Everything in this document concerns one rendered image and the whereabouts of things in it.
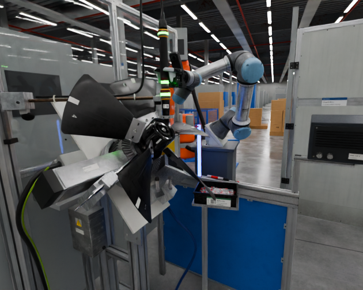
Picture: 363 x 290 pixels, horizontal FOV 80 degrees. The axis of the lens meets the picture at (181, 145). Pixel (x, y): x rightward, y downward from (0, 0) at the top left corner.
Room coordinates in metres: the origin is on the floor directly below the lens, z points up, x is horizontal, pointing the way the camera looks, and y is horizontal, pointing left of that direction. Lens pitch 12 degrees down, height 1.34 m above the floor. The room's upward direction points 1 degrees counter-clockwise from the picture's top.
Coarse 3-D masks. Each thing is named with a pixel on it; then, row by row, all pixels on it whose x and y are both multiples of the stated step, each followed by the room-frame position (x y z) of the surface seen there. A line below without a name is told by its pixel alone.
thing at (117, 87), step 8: (120, 80) 1.08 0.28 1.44; (128, 80) 1.09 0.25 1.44; (136, 80) 1.10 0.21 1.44; (144, 80) 1.12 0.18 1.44; (152, 80) 1.13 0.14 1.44; (112, 88) 1.04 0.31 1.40; (120, 88) 1.05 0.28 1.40; (128, 88) 1.06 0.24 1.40; (136, 88) 1.06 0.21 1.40; (144, 88) 1.07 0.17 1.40; (152, 88) 1.08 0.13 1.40; (128, 96) 1.03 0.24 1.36; (136, 96) 1.03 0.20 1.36; (144, 96) 1.03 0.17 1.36; (128, 104) 1.00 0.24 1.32; (136, 104) 1.00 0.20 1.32; (144, 104) 1.00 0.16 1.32; (152, 104) 1.00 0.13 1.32; (136, 112) 0.98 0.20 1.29; (144, 112) 0.98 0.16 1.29
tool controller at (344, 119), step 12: (312, 120) 0.96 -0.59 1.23; (324, 120) 0.94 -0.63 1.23; (336, 120) 0.92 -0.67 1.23; (348, 120) 0.91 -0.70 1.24; (360, 120) 0.89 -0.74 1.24; (312, 132) 0.95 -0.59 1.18; (324, 132) 0.93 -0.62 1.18; (336, 132) 0.90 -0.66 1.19; (348, 132) 0.88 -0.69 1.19; (360, 132) 0.87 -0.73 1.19; (312, 144) 0.96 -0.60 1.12; (324, 144) 0.94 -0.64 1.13; (336, 144) 0.91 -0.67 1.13; (348, 144) 0.89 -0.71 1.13; (360, 144) 0.87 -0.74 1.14; (312, 156) 0.97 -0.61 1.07; (324, 156) 0.95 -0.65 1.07; (336, 156) 0.92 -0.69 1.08; (348, 156) 0.90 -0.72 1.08; (360, 156) 0.88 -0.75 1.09
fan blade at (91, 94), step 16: (80, 80) 0.77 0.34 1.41; (80, 96) 0.75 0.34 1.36; (96, 96) 0.78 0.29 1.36; (112, 96) 0.82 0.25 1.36; (64, 112) 0.70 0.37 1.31; (80, 112) 0.73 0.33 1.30; (96, 112) 0.76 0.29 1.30; (112, 112) 0.80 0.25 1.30; (128, 112) 0.84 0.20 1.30; (64, 128) 0.69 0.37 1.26; (80, 128) 0.72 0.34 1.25; (96, 128) 0.76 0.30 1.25; (112, 128) 0.80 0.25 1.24; (128, 128) 0.83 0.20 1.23
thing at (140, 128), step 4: (136, 120) 0.85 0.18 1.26; (140, 120) 0.86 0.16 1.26; (132, 124) 0.85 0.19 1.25; (136, 124) 0.85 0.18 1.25; (140, 124) 0.86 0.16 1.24; (144, 124) 0.87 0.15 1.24; (132, 128) 0.85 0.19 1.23; (136, 128) 0.85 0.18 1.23; (140, 128) 0.86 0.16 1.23; (144, 128) 0.87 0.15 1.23; (128, 132) 0.84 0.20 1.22; (132, 132) 0.85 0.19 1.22; (136, 132) 0.86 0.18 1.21; (140, 132) 0.86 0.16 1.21; (128, 136) 0.84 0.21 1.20; (132, 136) 0.85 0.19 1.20; (136, 136) 0.86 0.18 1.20; (140, 136) 0.86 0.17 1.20; (132, 140) 0.85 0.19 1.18; (136, 140) 0.86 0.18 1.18
